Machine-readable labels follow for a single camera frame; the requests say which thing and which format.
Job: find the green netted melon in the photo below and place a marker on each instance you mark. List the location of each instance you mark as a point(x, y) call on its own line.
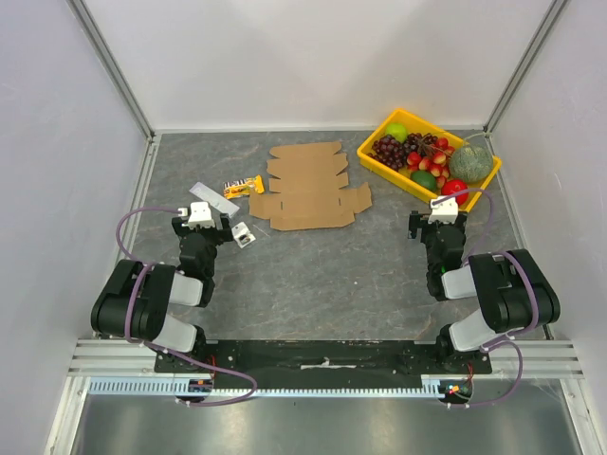
point(472, 162)

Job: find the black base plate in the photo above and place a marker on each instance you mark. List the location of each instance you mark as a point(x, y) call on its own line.
point(289, 356)

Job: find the aluminium frame rail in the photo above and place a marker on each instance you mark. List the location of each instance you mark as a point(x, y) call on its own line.
point(543, 359)

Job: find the brown cardboard box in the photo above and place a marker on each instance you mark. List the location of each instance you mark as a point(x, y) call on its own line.
point(309, 188)

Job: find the dark green lime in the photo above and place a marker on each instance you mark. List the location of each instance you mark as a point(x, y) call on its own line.
point(424, 179)

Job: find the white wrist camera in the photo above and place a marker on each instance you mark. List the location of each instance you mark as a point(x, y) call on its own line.
point(197, 215)
point(444, 210)

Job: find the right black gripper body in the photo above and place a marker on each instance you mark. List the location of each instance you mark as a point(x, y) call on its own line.
point(439, 227)

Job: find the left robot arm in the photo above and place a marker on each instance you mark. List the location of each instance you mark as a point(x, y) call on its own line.
point(135, 300)

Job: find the purple grape bunch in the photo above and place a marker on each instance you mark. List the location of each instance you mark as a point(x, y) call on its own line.
point(408, 154)

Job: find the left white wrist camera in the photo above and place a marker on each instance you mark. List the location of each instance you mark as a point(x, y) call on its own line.
point(197, 215)

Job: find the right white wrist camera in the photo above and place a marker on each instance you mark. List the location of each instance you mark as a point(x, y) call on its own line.
point(444, 210)

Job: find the red strawberry cluster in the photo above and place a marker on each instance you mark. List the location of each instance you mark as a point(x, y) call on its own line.
point(438, 163)

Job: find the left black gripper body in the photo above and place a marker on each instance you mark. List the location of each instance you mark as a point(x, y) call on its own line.
point(213, 235)

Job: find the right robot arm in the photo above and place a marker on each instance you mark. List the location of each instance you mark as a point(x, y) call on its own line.
point(513, 294)

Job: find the red apple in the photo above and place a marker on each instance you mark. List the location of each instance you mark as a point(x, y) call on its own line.
point(453, 186)

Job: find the yellow candy packet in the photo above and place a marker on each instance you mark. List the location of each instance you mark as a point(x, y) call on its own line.
point(243, 187)

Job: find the light green apple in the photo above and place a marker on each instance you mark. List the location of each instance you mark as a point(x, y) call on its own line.
point(397, 131)

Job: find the small white plastic block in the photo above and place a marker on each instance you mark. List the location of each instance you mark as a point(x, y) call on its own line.
point(242, 235)

